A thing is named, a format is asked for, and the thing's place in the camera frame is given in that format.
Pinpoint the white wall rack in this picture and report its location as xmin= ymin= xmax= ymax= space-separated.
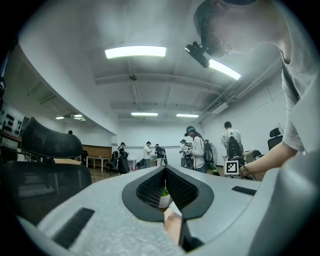
xmin=0 ymin=99 xmax=31 ymax=141

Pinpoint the black mesh office chair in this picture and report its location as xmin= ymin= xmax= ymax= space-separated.
xmin=267 ymin=127 xmax=285 ymax=151
xmin=0 ymin=116 xmax=93 ymax=226

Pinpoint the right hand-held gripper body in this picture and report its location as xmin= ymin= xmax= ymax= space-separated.
xmin=223 ymin=160 xmax=240 ymax=179

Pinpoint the person's right forearm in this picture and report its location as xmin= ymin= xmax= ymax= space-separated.
xmin=238 ymin=139 xmax=305 ymax=176

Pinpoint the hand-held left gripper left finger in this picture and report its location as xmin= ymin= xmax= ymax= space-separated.
xmin=17 ymin=164 xmax=181 ymax=256

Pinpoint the black shoulder strap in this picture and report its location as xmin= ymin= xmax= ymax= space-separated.
xmin=279 ymin=48 xmax=301 ymax=102

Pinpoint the person's head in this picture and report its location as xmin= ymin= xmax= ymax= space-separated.
xmin=193 ymin=0 xmax=289 ymax=60

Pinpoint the person's white shirt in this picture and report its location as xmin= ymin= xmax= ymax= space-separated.
xmin=279 ymin=0 xmax=320 ymax=154

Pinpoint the white framed desk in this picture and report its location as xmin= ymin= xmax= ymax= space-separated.
xmin=85 ymin=154 xmax=111 ymax=172

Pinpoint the black head-mounted camera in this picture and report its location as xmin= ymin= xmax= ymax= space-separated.
xmin=184 ymin=40 xmax=211 ymax=69

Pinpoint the green potted plant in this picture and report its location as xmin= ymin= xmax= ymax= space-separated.
xmin=159 ymin=187 xmax=172 ymax=210

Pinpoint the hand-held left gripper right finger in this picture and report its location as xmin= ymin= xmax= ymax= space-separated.
xmin=165 ymin=151 xmax=320 ymax=256

